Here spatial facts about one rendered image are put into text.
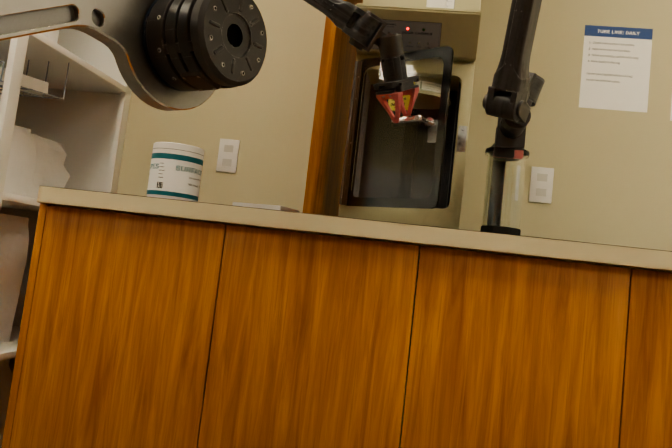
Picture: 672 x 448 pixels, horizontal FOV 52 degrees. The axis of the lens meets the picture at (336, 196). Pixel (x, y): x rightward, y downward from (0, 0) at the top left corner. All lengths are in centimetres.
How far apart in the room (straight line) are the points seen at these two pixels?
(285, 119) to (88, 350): 104
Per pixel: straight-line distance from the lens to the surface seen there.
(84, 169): 256
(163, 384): 168
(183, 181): 176
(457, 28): 184
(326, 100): 180
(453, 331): 155
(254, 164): 235
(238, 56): 100
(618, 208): 233
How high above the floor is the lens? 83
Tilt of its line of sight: 6 degrees up
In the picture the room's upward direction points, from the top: 7 degrees clockwise
